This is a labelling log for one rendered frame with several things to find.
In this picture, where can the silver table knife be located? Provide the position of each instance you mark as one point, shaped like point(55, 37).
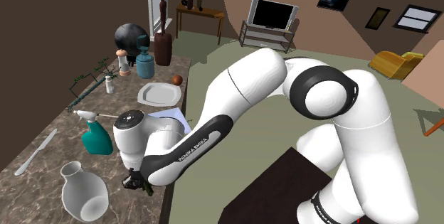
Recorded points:
point(34, 154)

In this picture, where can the white plate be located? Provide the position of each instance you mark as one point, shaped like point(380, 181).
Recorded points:
point(159, 94)

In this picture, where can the teal spray bottle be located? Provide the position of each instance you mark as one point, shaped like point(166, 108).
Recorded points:
point(97, 142)

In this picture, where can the wooden side table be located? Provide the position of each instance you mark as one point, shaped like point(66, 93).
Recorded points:
point(199, 11)

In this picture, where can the white door frame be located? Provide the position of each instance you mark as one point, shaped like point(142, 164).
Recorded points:
point(152, 5)

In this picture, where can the yellow armchair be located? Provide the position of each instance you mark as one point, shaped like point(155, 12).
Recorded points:
point(392, 64)

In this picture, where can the white round vase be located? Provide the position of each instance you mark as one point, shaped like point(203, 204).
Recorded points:
point(85, 195)

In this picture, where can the teal stoppered bottle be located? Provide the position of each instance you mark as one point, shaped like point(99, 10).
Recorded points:
point(145, 65)

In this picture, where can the tall dark brown sculpture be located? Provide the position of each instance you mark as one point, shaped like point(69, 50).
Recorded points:
point(163, 50)

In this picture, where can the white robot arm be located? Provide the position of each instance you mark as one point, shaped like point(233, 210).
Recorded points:
point(360, 154)

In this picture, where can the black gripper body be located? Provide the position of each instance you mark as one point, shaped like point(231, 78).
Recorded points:
point(134, 181)

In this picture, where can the small white shaker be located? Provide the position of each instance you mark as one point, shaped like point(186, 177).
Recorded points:
point(109, 85)

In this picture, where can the white flat sheet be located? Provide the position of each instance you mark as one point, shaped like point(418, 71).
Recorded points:
point(171, 115)

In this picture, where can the black sphere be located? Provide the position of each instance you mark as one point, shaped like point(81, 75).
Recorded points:
point(126, 36)

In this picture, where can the black framed window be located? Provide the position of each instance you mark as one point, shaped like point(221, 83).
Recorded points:
point(416, 18)

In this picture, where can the green thin branch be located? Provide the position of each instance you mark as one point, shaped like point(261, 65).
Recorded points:
point(86, 91)

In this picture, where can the white and tan pepper mill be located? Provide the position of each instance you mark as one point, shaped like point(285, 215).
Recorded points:
point(123, 62)

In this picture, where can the dark framed wall picture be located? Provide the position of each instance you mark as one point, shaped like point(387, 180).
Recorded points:
point(377, 18)

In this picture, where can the small brown ball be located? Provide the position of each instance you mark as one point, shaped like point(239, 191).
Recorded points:
point(177, 80)

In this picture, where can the dark robot stand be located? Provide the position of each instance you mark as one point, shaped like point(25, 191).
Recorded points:
point(274, 188)

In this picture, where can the grey television stand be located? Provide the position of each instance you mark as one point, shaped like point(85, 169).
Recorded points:
point(272, 15)

